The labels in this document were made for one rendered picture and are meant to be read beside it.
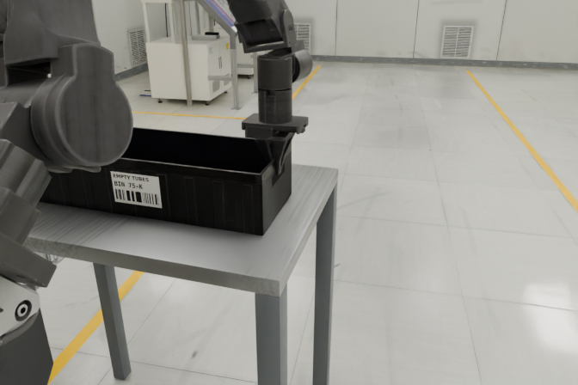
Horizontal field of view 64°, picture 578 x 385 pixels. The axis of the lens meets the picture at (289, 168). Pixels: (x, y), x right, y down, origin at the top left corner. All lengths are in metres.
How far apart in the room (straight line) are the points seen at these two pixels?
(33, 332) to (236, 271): 0.27
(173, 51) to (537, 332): 3.99
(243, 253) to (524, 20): 7.18
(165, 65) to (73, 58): 4.58
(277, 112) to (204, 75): 4.07
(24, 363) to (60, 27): 0.37
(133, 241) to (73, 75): 0.46
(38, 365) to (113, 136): 0.32
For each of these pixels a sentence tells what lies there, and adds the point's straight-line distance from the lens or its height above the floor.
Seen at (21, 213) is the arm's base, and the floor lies 1.05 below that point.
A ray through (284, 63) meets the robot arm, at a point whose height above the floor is 1.08.
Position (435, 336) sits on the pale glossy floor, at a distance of 1.87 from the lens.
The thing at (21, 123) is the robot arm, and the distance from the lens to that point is 0.40.
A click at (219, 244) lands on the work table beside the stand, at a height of 0.80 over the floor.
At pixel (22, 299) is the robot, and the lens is 0.42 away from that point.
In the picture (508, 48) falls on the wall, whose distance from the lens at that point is 7.73.
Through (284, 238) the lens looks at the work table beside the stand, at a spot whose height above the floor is 0.80.
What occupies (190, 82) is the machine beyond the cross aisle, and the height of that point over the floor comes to 0.24.
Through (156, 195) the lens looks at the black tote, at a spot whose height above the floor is 0.85.
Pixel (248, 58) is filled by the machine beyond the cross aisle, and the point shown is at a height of 0.27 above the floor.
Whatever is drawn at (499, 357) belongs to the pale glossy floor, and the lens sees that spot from 1.87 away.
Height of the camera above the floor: 1.20
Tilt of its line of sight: 22 degrees down
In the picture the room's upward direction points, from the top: straight up
